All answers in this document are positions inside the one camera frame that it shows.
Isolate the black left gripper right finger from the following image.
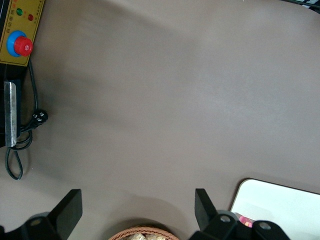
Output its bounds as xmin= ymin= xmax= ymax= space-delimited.
xmin=189 ymin=188 xmax=239 ymax=240

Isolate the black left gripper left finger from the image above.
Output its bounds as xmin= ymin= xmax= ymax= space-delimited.
xmin=18 ymin=189 xmax=84 ymax=240

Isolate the beige plastic serving tray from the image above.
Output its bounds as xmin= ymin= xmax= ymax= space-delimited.
xmin=229 ymin=177 xmax=320 ymax=240

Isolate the pink snack packet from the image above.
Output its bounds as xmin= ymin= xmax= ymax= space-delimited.
xmin=236 ymin=215 xmax=256 ymax=229

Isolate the clear crispy snack packet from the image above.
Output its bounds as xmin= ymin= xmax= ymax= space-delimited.
xmin=145 ymin=232 xmax=167 ymax=240
xmin=124 ymin=231 xmax=146 ymax=240

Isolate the round brown wicker basket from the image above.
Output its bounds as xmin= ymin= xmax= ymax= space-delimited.
xmin=107 ymin=225 xmax=181 ymax=240

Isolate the yellow emergency stop control box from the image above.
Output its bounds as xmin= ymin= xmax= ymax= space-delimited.
xmin=0 ymin=0 xmax=46 ymax=149

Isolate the black power cable with plug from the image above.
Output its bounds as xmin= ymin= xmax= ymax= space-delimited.
xmin=4 ymin=61 xmax=49 ymax=181

